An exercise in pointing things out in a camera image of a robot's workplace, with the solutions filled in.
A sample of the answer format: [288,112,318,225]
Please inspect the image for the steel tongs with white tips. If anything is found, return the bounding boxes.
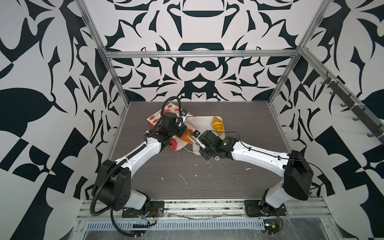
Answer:
[187,135,206,152]

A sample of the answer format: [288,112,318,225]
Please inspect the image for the orange fake puff pastry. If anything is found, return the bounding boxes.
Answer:
[180,129,194,145]

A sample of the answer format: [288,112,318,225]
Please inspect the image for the yellow fake croissant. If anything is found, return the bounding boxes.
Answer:
[212,117,224,136]

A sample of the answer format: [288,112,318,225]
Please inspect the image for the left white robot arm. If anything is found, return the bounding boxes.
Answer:
[90,111,188,216]

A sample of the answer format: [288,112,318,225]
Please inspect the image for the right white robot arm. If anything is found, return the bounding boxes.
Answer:
[194,130,314,216]

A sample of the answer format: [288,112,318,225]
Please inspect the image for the white rectangular plastic tray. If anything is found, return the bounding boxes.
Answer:
[188,115,226,156]

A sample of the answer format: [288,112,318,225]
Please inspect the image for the small green circuit board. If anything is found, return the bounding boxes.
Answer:
[264,222,281,235]

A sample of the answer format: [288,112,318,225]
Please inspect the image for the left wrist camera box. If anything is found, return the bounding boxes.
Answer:
[181,109,194,119]

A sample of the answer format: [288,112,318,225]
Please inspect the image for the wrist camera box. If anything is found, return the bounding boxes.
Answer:
[181,109,194,119]
[193,130,201,138]

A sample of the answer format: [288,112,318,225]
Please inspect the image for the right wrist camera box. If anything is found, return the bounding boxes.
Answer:
[193,130,201,138]

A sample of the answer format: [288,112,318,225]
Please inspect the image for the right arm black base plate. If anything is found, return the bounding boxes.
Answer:
[244,200,287,218]

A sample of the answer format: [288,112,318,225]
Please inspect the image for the white slotted cable duct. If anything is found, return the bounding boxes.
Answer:
[86,219,265,231]

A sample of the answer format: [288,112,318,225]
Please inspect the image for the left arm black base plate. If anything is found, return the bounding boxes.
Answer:
[122,201,165,218]

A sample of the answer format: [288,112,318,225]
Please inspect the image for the black corrugated cable hose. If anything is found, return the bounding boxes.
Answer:
[89,155,130,217]

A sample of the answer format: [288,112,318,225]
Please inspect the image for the aluminium cage frame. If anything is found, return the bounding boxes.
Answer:
[83,1,384,240]

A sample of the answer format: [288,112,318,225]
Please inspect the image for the black wall hook rail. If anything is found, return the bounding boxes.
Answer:
[322,71,384,145]

